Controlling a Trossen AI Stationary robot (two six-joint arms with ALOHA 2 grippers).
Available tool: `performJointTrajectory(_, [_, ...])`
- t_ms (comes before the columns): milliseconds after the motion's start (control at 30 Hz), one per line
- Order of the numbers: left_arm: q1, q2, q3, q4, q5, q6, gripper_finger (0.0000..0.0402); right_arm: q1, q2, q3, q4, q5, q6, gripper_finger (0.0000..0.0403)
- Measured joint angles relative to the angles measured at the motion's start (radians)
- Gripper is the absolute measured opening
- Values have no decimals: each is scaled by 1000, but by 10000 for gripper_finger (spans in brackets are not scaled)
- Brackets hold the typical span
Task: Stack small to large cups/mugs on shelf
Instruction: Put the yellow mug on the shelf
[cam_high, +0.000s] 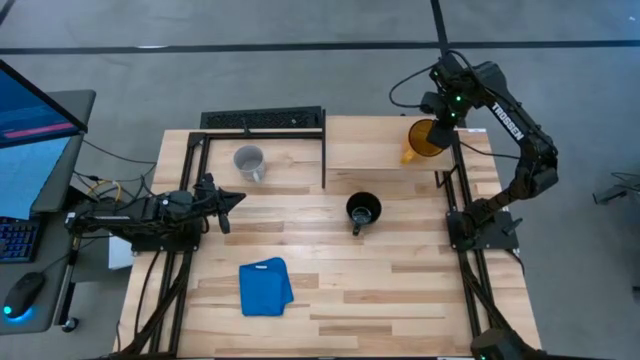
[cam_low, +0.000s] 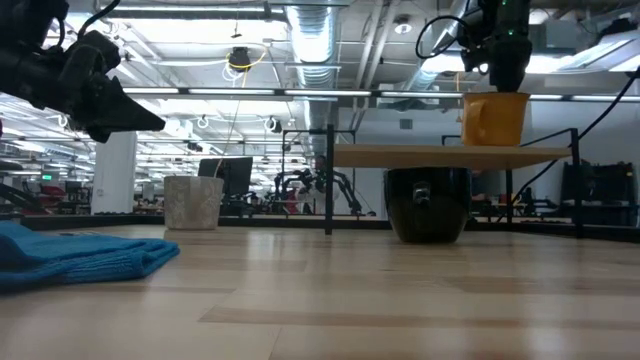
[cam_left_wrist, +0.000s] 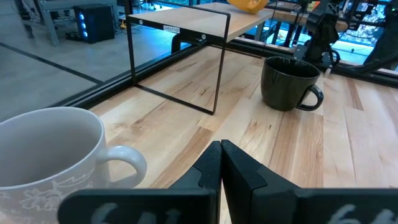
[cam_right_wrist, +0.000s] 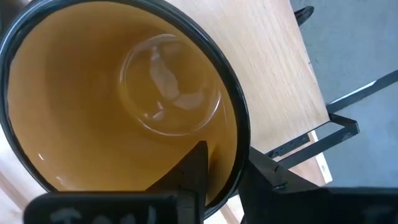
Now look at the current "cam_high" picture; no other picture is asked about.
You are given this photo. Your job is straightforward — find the black floor stand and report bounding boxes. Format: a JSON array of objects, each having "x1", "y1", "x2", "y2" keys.
[{"x1": 592, "y1": 171, "x2": 640, "y2": 206}]

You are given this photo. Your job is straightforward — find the computer monitor with blue screen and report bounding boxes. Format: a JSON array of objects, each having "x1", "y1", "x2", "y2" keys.
[{"x1": 0, "y1": 59, "x2": 89, "y2": 221}]

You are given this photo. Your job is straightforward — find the grey side desk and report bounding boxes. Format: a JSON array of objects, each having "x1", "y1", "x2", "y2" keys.
[{"x1": 0, "y1": 209, "x2": 84, "y2": 336}]

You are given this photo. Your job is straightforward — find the black glossy mug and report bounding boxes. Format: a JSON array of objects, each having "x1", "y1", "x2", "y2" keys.
[{"x1": 345, "y1": 191, "x2": 383, "y2": 237}]

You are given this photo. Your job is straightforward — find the yellow cable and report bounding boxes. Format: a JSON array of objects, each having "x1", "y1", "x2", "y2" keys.
[{"x1": 87, "y1": 178, "x2": 124, "y2": 202}]

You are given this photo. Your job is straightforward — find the black frame rails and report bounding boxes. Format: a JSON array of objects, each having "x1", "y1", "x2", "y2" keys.
[
  {"x1": 119, "y1": 130, "x2": 209, "y2": 360},
  {"x1": 447, "y1": 129, "x2": 506, "y2": 359}
]

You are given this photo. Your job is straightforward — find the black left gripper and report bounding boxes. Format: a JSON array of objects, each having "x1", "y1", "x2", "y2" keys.
[{"x1": 192, "y1": 172, "x2": 248, "y2": 217}]

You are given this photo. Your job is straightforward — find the black rear frame crossbar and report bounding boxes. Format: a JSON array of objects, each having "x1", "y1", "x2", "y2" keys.
[{"x1": 185, "y1": 129, "x2": 326, "y2": 142}]

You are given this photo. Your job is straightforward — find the yellow mug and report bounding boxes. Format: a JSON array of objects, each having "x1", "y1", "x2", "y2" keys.
[{"x1": 399, "y1": 118, "x2": 451, "y2": 165}]

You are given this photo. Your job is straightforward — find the backlit computer keyboard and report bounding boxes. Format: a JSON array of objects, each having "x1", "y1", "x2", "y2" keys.
[{"x1": 0, "y1": 215, "x2": 42, "y2": 264}]

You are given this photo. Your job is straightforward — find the black right frame rails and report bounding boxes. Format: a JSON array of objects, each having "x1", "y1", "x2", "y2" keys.
[{"x1": 447, "y1": 129, "x2": 506, "y2": 359}]

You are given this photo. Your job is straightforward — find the thin black cable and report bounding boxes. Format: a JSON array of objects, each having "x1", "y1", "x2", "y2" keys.
[
  {"x1": 458, "y1": 141, "x2": 522, "y2": 161},
  {"x1": 82, "y1": 139, "x2": 157, "y2": 166}
]

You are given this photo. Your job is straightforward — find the white box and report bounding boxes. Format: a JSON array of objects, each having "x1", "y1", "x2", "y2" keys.
[{"x1": 108, "y1": 234, "x2": 135, "y2": 271}]

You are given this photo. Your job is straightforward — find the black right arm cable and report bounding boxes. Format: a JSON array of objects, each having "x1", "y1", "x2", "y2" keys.
[{"x1": 388, "y1": 63, "x2": 441, "y2": 109}]

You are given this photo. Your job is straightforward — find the blue folded cloth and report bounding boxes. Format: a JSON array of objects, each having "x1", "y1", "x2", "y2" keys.
[{"x1": 238, "y1": 256, "x2": 295, "y2": 318}]

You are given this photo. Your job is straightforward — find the black perforated panel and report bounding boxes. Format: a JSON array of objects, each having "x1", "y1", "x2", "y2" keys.
[{"x1": 199, "y1": 105, "x2": 324, "y2": 130}]

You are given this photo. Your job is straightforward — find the grey speckled mug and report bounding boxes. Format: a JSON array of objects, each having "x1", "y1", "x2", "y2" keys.
[{"x1": 232, "y1": 144, "x2": 267, "y2": 184}]

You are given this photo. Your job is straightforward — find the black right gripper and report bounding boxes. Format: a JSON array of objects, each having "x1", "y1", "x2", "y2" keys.
[{"x1": 419, "y1": 88, "x2": 470, "y2": 150}]

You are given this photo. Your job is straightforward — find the black left frame rails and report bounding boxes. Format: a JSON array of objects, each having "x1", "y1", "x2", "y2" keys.
[{"x1": 119, "y1": 130, "x2": 209, "y2": 360}]

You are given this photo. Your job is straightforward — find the black computer mouse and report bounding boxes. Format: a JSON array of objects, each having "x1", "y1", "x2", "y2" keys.
[{"x1": 2, "y1": 271, "x2": 47, "y2": 320}]

